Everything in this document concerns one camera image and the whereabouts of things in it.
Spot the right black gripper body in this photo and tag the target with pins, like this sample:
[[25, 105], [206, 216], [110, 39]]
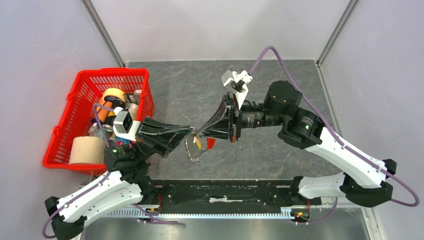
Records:
[[236, 117]]

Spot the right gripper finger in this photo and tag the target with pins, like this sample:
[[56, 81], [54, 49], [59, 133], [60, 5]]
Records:
[[217, 116], [215, 128]]

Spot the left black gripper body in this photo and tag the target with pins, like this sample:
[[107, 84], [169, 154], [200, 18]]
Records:
[[145, 142]]

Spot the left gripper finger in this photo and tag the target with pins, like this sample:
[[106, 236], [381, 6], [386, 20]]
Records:
[[151, 127], [164, 144]]

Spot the yellow tagged keys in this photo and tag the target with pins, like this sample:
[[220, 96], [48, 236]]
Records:
[[196, 140]]

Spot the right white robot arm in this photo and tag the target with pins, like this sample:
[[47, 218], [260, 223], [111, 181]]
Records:
[[362, 180]]

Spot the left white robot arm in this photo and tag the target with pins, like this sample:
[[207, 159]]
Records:
[[124, 183]]

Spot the clear plastic bottle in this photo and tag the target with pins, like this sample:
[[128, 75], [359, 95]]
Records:
[[133, 109]]

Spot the black and yellow can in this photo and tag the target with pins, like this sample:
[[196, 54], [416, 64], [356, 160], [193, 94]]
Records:
[[118, 103]]

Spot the silver drink can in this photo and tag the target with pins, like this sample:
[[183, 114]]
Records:
[[107, 132]]

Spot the orange and blue bottle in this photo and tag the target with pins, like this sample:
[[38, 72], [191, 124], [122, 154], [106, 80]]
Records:
[[103, 113]]

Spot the yellow tape roll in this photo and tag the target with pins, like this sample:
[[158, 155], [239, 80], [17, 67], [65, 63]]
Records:
[[112, 94]]

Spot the beige paper roll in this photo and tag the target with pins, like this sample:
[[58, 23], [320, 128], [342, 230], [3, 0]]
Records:
[[87, 150]]

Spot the red plastic basket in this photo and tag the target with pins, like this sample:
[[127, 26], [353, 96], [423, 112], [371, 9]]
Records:
[[87, 89]]

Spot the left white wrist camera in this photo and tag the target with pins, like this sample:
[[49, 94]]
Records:
[[124, 126]]

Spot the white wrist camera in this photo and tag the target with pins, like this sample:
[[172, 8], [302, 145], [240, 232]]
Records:
[[124, 126], [237, 84]]

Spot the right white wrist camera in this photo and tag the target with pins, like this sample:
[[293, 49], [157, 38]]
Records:
[[237, 84]]

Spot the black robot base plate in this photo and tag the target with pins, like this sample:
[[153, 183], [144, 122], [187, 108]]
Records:
[[229, 196]]

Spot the left aluminium corner post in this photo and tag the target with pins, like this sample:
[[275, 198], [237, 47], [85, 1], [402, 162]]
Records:
[[101, 29]]

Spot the aluminium corner post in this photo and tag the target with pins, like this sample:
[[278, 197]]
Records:
[[101, 29], [349, 9]]

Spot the right aluminium corner post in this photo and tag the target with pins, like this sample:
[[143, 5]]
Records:
[[349, 9]]

